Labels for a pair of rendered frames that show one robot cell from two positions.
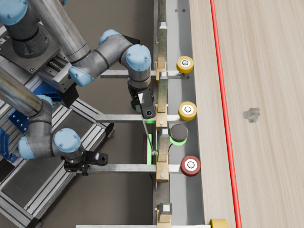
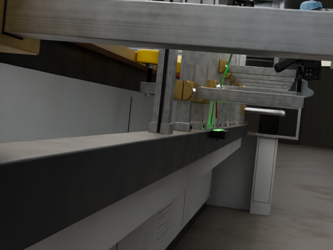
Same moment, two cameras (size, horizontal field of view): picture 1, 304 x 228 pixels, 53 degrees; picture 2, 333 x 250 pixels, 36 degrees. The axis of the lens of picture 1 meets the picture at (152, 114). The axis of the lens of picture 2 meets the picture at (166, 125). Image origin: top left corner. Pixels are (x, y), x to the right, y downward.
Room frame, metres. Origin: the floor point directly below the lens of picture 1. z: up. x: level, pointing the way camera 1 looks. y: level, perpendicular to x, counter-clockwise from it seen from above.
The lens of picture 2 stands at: (2.25, 0.20, 0.75)
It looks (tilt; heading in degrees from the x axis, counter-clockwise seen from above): 2 degrees down; 192
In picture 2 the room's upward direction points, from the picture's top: 6 degrees clockwise
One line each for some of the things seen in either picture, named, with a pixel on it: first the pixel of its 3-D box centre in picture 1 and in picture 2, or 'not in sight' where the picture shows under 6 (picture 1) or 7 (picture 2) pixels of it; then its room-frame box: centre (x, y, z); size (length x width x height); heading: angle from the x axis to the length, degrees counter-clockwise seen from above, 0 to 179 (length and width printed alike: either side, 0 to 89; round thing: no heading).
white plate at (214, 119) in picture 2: (155, 160); (213, 114); (0.44, -0.02, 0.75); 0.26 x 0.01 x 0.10; 0
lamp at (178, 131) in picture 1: (176, 143); not in sight; (0.41, -0.09, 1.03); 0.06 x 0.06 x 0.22; 0
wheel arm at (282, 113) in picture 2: not in sight; (252, 111); (-1.38, 0.03, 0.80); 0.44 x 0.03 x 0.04; 90
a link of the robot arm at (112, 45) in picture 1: (113, 49); not in sight; (0.65, 0.13, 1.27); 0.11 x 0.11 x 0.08; 47
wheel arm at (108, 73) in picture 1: (144, 74); (219, 95); (0.87, 0.04, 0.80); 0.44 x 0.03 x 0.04; 90
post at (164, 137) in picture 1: (162, 155); (211, 73); (0.41, -0.04, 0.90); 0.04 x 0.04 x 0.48; 0
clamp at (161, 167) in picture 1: (162, 164); (210, 88); (0.39, -0.05, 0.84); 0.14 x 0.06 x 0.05; 0
